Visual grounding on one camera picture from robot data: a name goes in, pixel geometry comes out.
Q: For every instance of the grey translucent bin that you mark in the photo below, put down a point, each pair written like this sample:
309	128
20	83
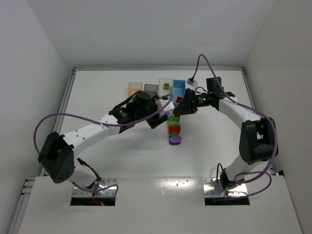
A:
151	88

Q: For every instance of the purple rounded lego brick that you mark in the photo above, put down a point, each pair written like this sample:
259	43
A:
175	140

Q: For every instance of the red green lego stack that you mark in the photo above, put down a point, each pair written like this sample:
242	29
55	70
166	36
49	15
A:
174	125

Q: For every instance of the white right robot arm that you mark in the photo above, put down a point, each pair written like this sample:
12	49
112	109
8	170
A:
257	142

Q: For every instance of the orange translucent bin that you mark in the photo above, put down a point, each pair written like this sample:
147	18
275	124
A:
133	87

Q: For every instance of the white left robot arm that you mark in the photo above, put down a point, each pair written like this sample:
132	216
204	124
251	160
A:
59	155

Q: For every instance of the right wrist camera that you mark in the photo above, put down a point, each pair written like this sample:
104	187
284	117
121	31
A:
192	82

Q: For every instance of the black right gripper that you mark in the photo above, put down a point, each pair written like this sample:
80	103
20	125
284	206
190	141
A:
188	102

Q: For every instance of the clear plastic bin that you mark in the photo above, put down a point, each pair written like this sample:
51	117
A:
161	91

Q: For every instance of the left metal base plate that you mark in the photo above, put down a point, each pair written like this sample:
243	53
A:
105	188

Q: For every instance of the blue plastic bin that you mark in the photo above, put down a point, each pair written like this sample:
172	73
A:
178	89

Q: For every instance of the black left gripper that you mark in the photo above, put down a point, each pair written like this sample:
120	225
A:
154	119

